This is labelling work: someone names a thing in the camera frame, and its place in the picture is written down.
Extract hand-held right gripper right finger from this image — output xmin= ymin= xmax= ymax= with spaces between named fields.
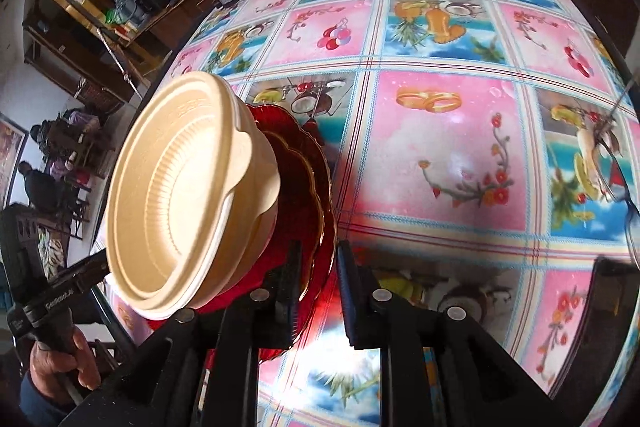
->
xmin=336 ymin=239 xmax=566 ymax=427

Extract wooden chair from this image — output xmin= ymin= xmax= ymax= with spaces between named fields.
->
xmin=65 ymin=187 xmax=93 ymax=240

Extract black phone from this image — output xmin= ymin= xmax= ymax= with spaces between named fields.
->
xmin=592 ymin=257 xmax=640 ymax=388

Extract person's left hand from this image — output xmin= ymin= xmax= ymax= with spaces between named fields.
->
xmin=27 ymin=324 xmax=103 ymax=390

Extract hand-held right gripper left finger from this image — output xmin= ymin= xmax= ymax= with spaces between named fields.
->
xmin=60 ymin=239 xmax=303 ymax=427

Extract fruit and flower printed tablecloth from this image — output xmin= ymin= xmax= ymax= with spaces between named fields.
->
xmin=105 ymin=0 xmax=640 ymax=427

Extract small beige bowl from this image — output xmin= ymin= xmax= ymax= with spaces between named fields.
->
xmin=185 ymin=202 xmax=281 ymax=313

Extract person's left forearm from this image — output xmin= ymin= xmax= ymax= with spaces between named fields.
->
xmin=17 ymin=374 xmax=76 ymax=427

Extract framed wall picture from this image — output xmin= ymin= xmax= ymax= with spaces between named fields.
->
xmin=0 ymin=112 xmax=28 ymax=208

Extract blue water jug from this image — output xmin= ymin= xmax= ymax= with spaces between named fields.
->
xmin=112 ymin=0 xmax=146 ymax=25

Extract red ribbed glass plate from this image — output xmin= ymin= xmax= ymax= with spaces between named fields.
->
xmin=145 ymin=103 xmax=338 ymax=363

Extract red scalloped glass plate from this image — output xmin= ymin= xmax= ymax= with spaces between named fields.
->
xmin=195 ymin=129 xmax=326 ymax=323

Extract large beige ribbed bowl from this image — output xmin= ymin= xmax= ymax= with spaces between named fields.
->
xmin=106 ymin=71 xmax=281 ymax=313

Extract white plate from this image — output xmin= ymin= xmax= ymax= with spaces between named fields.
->
xmin=112 ymin=202 xmax=236 ymax=320

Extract eyeglasses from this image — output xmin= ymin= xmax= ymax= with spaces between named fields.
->
xmin=590 ymin=77 xmax=640 ymax=268

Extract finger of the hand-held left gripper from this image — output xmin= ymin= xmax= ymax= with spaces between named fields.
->
xmin=55 ymin=249 xmax=111 ymax=295

